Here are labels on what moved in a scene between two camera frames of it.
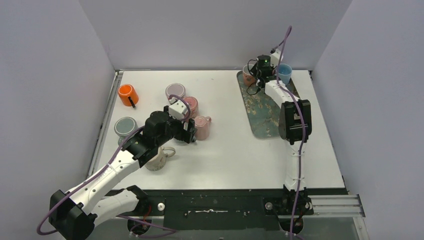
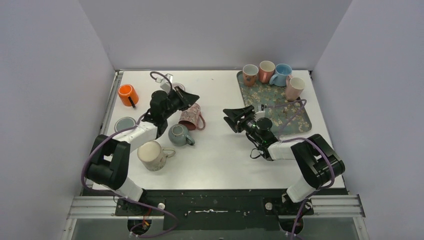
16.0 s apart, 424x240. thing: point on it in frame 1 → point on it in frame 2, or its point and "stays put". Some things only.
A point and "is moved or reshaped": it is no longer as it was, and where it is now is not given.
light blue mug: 284,72 stays put
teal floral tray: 263,113 stays put
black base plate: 228,210 stays put
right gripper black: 253,70 → 237,114
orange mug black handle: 128,95 stays put
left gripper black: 190,130 → 178,98
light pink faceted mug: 201,123 → 294,87
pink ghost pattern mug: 193,104 is moved or reshaped
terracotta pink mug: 249,79 stays put
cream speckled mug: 158,161 stays put
